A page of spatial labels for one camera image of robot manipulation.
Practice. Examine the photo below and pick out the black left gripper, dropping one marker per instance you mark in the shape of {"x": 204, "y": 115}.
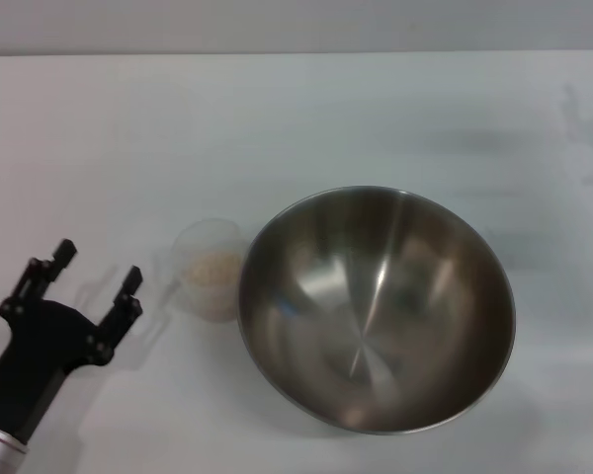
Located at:
{"x": 39, "y": 345}

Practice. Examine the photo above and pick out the stainless steel mixing bowl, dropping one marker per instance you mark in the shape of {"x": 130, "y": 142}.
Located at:
{"x": 365, "y": 321}

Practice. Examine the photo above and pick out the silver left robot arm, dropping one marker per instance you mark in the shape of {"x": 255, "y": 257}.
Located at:
{"x": 0, "y": 449}

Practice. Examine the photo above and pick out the rice grains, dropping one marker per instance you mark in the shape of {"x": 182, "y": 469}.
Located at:
{"x": 210, "y": 276}

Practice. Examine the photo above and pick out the clear plastic measuring cup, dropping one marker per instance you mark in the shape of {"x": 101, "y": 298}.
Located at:
{"x": 202, "y": 237}

